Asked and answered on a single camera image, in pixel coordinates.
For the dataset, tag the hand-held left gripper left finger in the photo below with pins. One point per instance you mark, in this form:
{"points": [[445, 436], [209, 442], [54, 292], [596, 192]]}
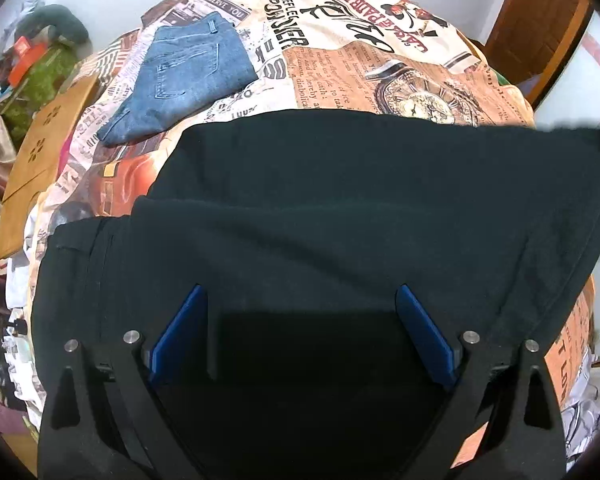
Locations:
{"points": [[179, 332]]}

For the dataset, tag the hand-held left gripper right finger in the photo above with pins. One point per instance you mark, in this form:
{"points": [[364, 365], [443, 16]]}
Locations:
{"points": [[426, 332]]}

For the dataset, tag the black pants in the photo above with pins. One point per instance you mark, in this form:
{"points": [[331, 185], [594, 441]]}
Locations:
{"points": [[330, 200]]}

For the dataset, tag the brown wooden headboard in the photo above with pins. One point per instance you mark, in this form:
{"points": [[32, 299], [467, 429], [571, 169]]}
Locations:
{"points": [[32, 170]]}

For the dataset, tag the folded blue jeans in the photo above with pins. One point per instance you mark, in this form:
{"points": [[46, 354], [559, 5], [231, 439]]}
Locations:
{"points": [[180, 77]]}

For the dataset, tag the printed blanket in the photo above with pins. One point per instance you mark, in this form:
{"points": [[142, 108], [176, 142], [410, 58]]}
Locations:
{"points": [[380, 55]]}

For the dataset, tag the green cloth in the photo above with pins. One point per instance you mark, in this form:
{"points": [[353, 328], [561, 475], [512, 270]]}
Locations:
{"points": [[45, 77]]}

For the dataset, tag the white wardrobe with pink hearts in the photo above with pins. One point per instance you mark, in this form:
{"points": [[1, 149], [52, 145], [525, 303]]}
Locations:
{"points": [[580, 80]]}

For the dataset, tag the red box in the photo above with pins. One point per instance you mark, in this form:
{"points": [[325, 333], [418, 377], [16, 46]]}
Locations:
{"points": [[25, 57]]}

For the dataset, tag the wooden door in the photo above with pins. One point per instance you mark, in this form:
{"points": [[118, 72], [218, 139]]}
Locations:
{"points": [[535, 15]]}

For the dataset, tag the dark grey plush cushion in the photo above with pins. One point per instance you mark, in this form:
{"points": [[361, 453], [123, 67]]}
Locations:
{"points": [[55, 19]]}

